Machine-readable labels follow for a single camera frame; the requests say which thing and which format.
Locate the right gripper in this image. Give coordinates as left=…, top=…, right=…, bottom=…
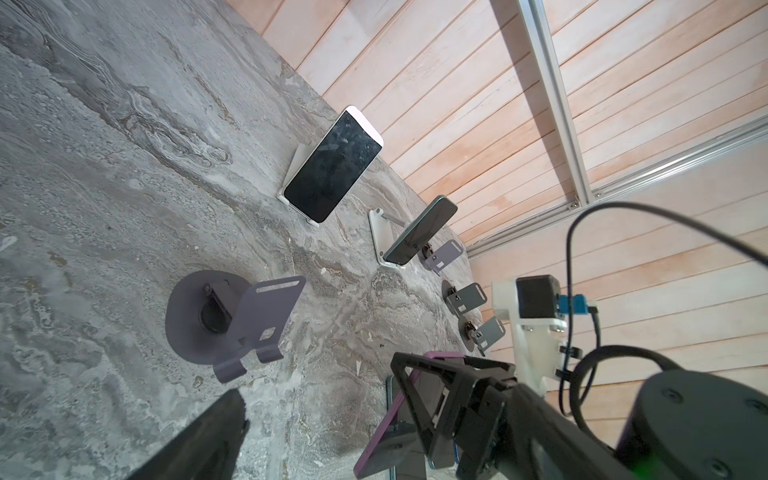
left=391, top=352, right=600, bottom=479

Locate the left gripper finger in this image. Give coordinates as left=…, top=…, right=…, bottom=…
left=129, top=389, right=250, bottom=479

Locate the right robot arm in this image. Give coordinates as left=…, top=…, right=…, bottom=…
left=391, top=345, right=767, bottom=479

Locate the front middle black stand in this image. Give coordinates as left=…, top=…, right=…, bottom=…
left=459, top=317, right=506, bottom=357

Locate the black stand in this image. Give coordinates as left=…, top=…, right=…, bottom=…
left=441, top=280, right=487, bottom=317
left=459, top=317, right=506, bottom=357
left=165, top=270, right=306, bottom=384

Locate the front right black stand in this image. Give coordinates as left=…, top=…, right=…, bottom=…
left=441, top=280, right=487, bottom=317

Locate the front left black stand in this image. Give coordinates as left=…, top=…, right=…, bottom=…
left=165, top=270, right=306, bottom=384

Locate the purple grey phone stand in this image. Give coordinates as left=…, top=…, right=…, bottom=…
left=420, top=240, right=464, bottom=275

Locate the white back middle stand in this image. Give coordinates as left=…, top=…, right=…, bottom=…
left=368, top=208, right=407, bottom=269

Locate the white stand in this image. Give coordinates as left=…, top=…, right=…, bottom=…
left=276, top=144, right=319, bottom=228
left=368, top=208, right=407, bottom=269

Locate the white back left stand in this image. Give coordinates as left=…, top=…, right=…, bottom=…
left=276, top=144, right=319, bottom=228

